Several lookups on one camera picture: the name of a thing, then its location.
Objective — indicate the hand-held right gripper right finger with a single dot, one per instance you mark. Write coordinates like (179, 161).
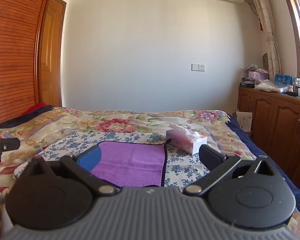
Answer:
(210, 155)

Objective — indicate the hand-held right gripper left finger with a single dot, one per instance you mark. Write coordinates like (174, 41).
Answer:
(91, 158)

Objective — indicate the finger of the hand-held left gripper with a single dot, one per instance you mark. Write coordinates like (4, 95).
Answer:
(7, 143)

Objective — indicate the purple towel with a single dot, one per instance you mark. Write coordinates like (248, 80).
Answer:
(132, 163)

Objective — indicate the pink tissue box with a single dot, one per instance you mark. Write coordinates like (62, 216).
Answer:
(186, 140)

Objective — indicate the blue floral white cloth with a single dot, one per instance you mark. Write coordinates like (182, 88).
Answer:
(180, 166)

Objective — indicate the floral bed sheet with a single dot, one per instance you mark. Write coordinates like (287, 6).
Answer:
(72, 122)

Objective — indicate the red cloth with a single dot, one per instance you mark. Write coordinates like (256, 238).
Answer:
(35, 108)

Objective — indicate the white paper box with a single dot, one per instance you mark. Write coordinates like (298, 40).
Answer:
(245, 120)

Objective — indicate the wooden cabinet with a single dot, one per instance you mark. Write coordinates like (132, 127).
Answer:
(277, 125)

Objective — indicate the stack of books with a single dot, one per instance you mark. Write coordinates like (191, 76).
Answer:
(247, 82)

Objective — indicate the wooden louvered wardrobe door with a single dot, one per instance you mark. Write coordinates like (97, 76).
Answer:
(12, 50)

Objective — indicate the clear plastic bag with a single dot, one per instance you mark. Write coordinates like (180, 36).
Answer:
(270, 86)

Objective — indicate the pink storage box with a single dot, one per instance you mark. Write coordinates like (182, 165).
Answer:
(258, 77)

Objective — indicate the wooden room door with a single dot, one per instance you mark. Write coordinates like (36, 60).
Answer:
(51, 52)

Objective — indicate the small white bottle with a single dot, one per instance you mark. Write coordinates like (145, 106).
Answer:
(291, 89)

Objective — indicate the blue packaging box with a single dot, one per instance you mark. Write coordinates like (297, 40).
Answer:
(283, 79)

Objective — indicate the woven hand fan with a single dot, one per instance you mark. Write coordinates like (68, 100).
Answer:
(265, 61)

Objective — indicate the red hanging tassel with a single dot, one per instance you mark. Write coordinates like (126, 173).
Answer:
(261, 26)

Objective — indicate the patterned beige curtain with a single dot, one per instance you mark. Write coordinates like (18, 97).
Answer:
(266, 27)

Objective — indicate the wooden framed window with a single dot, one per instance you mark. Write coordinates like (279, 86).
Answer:
(298, 25)

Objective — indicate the white wall switch socket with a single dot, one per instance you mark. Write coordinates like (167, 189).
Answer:
(198, 67)

